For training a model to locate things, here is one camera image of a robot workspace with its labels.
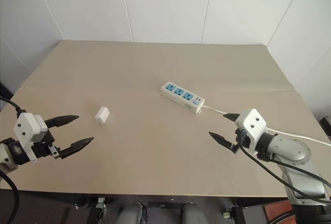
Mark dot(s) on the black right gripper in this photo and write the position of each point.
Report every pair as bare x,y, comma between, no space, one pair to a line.
242,141

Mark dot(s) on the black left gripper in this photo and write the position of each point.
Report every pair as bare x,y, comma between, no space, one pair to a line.
42,149

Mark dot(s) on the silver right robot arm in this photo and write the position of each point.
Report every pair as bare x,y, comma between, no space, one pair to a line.
292,151

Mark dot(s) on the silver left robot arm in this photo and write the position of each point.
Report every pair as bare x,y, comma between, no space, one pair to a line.
10,154

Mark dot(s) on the white plug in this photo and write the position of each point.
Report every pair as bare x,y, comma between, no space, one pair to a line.
102,115

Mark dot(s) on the white power strip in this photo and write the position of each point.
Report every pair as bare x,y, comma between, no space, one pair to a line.
181,94

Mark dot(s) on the grey rounded shape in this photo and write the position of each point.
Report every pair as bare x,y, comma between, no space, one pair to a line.
132,213
193,213

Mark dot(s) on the red-brown object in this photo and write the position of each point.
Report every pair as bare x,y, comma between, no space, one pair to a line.
279,212

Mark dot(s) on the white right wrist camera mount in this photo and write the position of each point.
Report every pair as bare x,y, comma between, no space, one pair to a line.
252,125

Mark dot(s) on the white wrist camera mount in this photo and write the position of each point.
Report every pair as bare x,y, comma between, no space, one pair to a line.
27,127
252,125

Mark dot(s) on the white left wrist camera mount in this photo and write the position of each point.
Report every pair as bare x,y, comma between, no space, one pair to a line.
27,127

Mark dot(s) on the black object at wall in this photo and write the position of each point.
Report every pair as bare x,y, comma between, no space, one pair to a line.
326,125

